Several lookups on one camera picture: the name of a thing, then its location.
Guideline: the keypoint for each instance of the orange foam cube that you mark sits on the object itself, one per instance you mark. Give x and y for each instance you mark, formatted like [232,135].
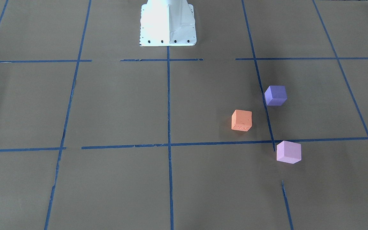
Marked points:
[241,120]

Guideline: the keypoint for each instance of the dark purple foam cube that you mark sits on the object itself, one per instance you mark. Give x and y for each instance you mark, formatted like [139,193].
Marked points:
[275,95]

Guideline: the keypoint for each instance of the light pink foam cube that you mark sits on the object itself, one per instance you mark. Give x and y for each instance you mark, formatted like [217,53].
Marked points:
[289,152]

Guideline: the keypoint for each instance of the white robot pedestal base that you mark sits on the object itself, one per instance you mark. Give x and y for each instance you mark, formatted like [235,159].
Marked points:
[167,23]

